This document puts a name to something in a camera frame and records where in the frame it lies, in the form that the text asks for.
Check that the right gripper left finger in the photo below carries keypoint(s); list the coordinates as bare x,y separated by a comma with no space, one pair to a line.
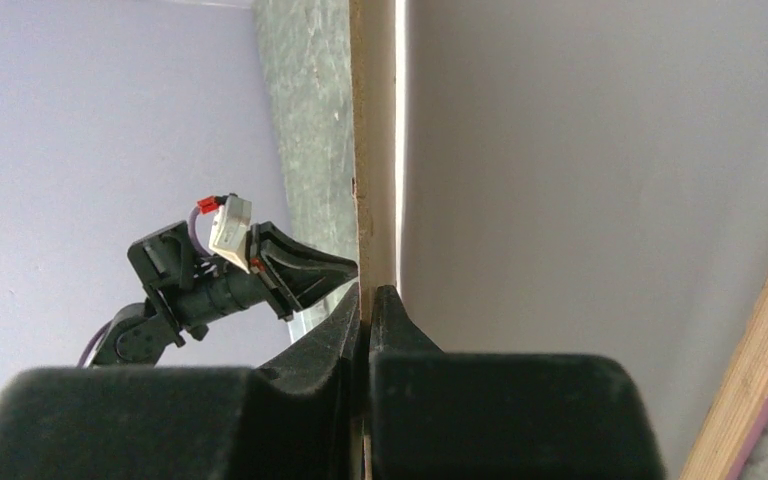
287,419

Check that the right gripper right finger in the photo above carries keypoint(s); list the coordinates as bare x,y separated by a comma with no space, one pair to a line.
439,415

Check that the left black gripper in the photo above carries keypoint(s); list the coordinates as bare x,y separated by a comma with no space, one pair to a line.
290,276

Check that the brown backing board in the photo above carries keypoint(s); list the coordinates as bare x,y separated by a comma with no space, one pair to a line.
373,76

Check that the seascape photo print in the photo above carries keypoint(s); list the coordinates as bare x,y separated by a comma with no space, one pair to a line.
590,176

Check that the pink wooden picture frame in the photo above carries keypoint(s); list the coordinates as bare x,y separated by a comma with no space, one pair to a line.
738,414

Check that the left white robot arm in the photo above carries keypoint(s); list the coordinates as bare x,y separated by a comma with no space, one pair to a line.
185,291

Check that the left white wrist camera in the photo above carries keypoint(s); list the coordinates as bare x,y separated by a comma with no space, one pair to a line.
230,229

